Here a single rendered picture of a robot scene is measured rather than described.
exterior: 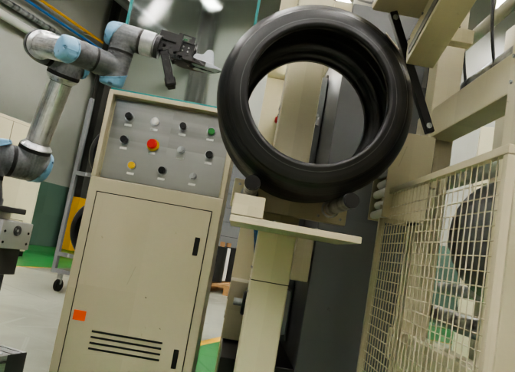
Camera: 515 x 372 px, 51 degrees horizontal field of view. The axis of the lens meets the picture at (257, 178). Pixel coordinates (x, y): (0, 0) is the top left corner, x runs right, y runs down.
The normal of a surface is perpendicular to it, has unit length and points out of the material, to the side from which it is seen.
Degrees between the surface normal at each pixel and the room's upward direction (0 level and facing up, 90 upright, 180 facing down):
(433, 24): 162
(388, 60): 84
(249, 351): 90
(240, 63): 88
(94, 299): 90
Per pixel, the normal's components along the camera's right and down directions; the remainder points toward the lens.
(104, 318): 0.04, -0.12
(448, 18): -0.15, 0.89
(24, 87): 0.93, 0.11
